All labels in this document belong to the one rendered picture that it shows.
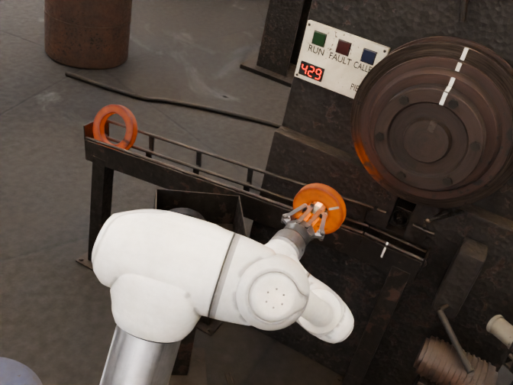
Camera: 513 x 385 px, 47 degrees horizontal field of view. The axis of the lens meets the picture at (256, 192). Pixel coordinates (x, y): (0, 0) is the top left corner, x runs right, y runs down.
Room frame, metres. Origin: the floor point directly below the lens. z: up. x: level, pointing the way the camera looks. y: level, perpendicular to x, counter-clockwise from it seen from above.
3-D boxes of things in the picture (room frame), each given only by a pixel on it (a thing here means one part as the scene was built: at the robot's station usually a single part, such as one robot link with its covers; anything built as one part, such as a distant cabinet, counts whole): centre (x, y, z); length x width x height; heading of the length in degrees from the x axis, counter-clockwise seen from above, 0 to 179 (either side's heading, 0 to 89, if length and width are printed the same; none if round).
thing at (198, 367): (1.42, 0.15, 0.36); 0.26 x 0.20 x 0.72; 105
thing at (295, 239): (1.20, -0.11, 0.83); 0.09 x 0.06 x 0.09; 70
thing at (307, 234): (1.27, -0.13, 0.84); 0.09 x 0.08 x 0.07; 160
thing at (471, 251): (1.45, -0.66, 0.68); 0.11 x 0.08 x 0.24; 160
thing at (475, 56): (1.52, -0.44, 1.11); 0.47 x 0.06 x 0.47; 70
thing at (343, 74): (1.73, -0.16, 1.15); 0.26 x 0.02 x 0.18; 70
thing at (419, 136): (1.42, -0.40, 1.11); 0.28 x 0.06 x 0.28; 70
